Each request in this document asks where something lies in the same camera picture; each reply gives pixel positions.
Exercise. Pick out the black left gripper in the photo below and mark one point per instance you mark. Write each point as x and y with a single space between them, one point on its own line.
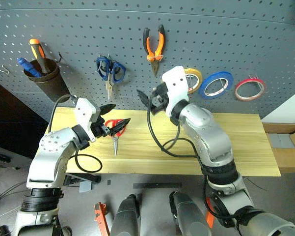
100 126

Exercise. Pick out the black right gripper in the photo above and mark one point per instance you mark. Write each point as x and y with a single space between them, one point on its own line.
160 97

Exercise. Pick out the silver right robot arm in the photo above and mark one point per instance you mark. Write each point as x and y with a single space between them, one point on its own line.
211 132

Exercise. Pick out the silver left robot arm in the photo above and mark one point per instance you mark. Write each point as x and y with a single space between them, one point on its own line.
49 145

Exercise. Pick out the yellow tape roll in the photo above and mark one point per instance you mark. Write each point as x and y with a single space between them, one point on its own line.
198 75

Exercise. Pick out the blue tape roll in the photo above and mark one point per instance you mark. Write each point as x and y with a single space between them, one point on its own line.
206 84

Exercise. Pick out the black pegboard hook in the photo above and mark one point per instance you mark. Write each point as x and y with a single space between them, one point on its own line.
60 59

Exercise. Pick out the grey pegboard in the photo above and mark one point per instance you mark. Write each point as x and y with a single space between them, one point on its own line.
211 37

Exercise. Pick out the red tape roll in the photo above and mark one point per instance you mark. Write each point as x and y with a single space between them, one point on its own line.
243 82

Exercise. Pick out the silver pegboard hook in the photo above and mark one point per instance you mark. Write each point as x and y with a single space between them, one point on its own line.
1 71

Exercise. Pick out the orange black pliers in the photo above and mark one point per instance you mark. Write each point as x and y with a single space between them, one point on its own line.
155 59

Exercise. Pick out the black cup holder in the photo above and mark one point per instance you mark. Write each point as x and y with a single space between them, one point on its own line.
50 83

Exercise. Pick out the small grey block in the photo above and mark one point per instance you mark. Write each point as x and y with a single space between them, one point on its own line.
85 187

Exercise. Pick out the black floor strip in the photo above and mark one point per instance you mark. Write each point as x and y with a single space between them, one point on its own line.
157 185

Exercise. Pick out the orange black screwdriver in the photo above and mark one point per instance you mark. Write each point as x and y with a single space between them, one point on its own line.
40 55

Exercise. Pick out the orange black clamp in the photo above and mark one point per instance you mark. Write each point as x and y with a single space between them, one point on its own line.
100 216

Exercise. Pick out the dark rounded robot leg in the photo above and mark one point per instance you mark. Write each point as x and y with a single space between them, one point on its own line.
125 218
189 216

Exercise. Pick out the cardboard box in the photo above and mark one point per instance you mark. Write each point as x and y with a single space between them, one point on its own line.
287 159

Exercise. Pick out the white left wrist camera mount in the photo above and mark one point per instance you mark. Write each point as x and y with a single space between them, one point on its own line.
84 110

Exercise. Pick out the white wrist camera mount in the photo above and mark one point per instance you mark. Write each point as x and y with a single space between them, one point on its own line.
175 81
84 110

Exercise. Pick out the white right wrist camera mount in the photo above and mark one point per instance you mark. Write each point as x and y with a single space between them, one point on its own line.
175 81

